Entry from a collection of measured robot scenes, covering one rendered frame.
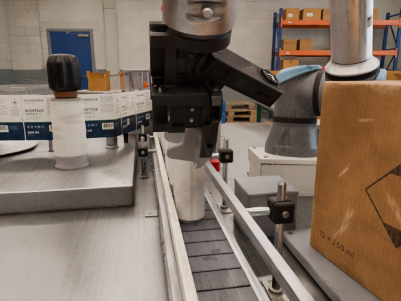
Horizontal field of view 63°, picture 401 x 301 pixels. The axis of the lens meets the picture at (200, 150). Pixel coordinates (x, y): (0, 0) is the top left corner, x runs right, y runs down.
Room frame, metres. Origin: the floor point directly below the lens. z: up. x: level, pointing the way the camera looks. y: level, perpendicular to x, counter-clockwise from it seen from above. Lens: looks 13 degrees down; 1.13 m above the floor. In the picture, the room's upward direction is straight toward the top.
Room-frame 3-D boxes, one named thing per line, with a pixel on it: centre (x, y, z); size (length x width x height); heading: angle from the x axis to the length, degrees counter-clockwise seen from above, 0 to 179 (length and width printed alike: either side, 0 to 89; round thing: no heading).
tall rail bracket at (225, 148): (0.70, -0.03, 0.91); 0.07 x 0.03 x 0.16; 100
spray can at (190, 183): (0.55, 0.02, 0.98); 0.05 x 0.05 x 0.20
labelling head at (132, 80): (1.41, 0.26, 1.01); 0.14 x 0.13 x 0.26; 10
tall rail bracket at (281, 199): (0.40, -0.09, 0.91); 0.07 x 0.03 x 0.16; 100
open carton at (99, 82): (6.56, 1.98, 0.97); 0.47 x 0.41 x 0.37; 177
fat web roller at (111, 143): (1.11, 0.31, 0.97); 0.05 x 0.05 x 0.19
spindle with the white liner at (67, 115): (0.89, 0.36, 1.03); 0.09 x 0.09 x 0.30
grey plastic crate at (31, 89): (2.87, 1.56, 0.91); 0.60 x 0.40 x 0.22; 4
